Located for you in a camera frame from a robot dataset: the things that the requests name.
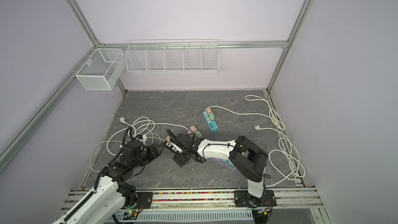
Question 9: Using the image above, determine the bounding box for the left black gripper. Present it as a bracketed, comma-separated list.
[131, 143, 165, 170]

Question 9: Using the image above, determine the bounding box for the green plug adapter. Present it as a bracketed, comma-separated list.
[195, 131, 203, 139]

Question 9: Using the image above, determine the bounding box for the purple power strip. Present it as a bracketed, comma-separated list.
[216, 159, 236, 170]

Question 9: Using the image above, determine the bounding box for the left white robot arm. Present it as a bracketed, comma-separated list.
[55, 127, 164, 224]

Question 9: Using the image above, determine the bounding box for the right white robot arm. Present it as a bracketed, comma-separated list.
[164, 133, 277, 208]

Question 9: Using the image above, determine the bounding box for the teal power strip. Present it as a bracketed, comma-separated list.
[203, 111, 218, 132]

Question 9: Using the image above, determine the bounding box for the white mesh box basket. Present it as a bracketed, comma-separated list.
[75, 48, 125, 91]

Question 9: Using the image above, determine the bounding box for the white power cable with plug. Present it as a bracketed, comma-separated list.
[89, 116, 190, 173]

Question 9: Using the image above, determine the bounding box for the white wire shelf basket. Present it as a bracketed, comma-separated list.
[125, 39, 220, 73]

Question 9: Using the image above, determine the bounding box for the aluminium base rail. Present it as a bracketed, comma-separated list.
[56, 188, 330, 224]

